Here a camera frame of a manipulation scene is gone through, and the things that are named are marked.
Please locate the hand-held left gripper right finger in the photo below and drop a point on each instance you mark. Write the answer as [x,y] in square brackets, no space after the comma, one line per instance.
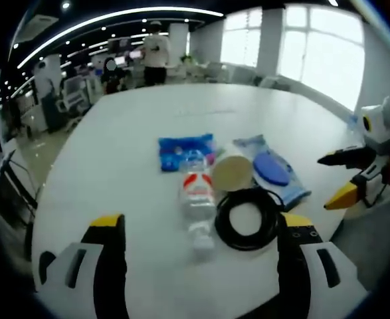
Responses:
[311,262]

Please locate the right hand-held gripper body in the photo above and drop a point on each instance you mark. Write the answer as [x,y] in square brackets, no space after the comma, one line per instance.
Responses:
[379,139]

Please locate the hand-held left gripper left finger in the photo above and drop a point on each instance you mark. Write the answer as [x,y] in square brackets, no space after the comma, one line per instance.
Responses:
[85,266]

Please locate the blue wet wipes pack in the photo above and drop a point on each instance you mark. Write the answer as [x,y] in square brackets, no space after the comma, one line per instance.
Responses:
[274,169]

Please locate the beige paper cup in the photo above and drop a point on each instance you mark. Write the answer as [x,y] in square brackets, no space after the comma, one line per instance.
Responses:
[231,169]

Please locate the clear plastic water bottle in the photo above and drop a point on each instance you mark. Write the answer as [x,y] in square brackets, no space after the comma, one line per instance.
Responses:
[198,199]

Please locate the blue snack packet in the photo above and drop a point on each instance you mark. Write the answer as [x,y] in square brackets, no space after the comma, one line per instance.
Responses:
[181,153]

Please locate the white table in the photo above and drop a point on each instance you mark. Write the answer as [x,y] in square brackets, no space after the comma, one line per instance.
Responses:
[121,186]

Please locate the black chair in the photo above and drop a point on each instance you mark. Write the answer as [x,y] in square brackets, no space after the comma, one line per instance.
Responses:
[12,196]

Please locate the window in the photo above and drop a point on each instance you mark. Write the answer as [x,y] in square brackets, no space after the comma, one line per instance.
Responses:
[294,50]

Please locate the white pillar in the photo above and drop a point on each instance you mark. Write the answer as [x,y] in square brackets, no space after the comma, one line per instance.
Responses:
[50,96]

